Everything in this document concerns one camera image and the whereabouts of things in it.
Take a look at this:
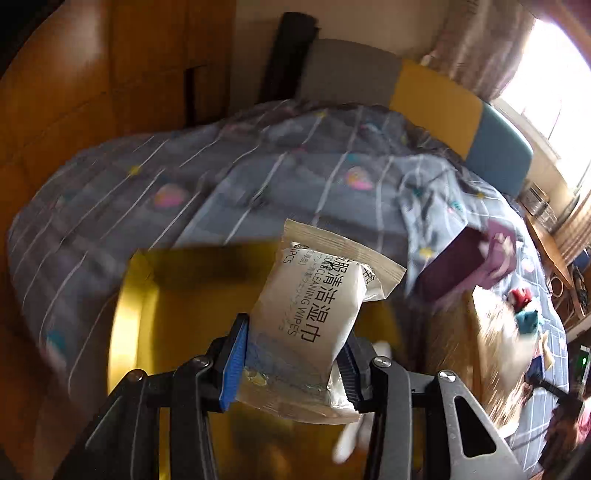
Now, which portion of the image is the purple tissue box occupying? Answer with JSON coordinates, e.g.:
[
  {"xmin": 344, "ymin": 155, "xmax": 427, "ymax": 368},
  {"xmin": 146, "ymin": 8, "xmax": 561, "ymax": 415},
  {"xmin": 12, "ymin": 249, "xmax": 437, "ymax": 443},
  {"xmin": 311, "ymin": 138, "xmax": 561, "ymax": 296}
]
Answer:
[{"xmin": 416, "ymin": 220, "xmax": 518, "ymax": 303}]

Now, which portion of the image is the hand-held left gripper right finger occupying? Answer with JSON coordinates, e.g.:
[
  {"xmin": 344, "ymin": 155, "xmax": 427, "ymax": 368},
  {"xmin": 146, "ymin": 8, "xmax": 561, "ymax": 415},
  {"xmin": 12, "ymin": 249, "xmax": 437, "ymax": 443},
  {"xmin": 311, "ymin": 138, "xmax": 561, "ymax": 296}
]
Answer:
[{"xmin": 336, "ymin": 332, "xmax": 529, "ymax": 480}]

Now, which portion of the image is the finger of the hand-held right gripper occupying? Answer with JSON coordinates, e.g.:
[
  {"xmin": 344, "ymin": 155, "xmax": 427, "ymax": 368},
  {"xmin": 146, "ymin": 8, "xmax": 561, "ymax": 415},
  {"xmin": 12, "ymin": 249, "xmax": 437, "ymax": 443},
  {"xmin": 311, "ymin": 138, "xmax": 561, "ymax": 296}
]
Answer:
[{"xmin": 525, "ymin": 374, "xmax": 572, "ymax": 401}]

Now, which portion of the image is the wooden wardrobe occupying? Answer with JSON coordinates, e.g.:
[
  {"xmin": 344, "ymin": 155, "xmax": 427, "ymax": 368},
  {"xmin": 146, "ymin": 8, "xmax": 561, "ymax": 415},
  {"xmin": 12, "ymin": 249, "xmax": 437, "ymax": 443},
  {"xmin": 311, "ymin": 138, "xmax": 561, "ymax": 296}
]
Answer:
[{"xmin": 0, "ymin": 0, "xmax": 236, "ymax": 204}]

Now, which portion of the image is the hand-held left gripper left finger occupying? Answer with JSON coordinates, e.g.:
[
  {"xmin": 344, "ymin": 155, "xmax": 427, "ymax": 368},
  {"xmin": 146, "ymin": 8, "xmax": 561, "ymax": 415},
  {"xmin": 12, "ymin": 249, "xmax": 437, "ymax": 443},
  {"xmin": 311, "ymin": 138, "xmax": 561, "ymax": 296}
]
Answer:
[{"xmin": 53, "ymin": 313, "xmax": 252, "ymax": 480}]

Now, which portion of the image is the teal small toy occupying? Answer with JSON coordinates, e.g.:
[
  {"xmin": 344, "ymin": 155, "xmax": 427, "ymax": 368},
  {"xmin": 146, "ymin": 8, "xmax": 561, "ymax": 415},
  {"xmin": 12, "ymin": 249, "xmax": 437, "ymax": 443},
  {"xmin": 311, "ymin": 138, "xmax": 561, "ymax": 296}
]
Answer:
[{"xmin": 515, "ymin": 310, "xmax": 544, "ymax": 335}]

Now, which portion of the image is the window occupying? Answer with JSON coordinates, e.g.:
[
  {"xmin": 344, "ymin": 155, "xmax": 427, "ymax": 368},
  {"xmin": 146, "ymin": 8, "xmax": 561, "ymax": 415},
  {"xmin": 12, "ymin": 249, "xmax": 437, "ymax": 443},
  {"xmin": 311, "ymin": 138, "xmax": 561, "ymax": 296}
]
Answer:
[{"xmin": 501, "ymin": 18, "xmax": 591, "ymax": 185}]

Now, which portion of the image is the beige curtain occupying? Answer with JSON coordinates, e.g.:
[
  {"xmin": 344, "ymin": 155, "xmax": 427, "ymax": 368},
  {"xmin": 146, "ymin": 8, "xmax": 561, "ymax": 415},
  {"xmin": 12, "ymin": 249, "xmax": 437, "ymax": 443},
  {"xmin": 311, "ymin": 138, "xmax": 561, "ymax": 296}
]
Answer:
[{"xmin": 420, "ymin": 0, "xmax": 536, "ymax": 100}]

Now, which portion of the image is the white wet wipes packet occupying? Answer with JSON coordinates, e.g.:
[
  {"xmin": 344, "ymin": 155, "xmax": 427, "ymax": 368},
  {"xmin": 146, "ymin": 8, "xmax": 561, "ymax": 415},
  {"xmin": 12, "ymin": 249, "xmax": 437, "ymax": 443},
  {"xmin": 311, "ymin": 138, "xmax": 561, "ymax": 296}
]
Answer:
[{"xmin": 235, "ymin": 218, "xmax": 407, "ymax": 424}]

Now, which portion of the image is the black board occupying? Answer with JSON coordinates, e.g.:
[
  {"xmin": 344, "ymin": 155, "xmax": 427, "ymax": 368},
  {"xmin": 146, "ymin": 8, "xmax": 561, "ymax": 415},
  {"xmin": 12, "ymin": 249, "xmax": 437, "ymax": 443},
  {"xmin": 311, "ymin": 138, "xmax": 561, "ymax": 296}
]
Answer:
[{"xmin": 257, "ymin": 11, "xmax": 320, "ymax": 104}]

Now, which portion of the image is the grey yellow blue headboard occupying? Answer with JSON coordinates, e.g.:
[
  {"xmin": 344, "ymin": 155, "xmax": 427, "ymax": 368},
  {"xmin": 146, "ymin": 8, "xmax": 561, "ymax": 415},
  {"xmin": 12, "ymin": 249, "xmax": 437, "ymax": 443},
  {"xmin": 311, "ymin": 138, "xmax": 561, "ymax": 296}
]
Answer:
[{"xmin": 295, "ymin": 39, "xmax": 534, "ymax": 197}]

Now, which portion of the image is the wooden desk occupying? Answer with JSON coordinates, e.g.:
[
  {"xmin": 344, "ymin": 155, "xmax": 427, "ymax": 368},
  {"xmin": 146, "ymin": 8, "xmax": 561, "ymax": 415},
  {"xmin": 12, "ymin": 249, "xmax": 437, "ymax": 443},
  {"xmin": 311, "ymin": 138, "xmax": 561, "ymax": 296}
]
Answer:
[{"xmin": 524, "ymin": 212, "xmax": 575, "ymax": 289}]

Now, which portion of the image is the grey checked printed blanket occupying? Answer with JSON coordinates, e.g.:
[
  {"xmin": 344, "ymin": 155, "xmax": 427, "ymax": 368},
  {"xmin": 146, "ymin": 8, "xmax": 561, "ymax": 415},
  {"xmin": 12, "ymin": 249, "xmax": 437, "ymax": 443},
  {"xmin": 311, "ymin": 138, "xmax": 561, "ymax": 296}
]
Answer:
[{"xmin": 7, "ymin": 99, "xmax": 568, "ymax": 467}]

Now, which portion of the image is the gold box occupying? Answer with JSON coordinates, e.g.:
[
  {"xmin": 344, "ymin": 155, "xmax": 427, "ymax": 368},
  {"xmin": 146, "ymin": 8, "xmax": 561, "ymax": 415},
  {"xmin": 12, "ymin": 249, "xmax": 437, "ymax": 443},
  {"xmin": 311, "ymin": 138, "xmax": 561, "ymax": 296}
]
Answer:
[{"xmin": 107, "ymin": 240, "xmax": 416, "ymax": 480}]

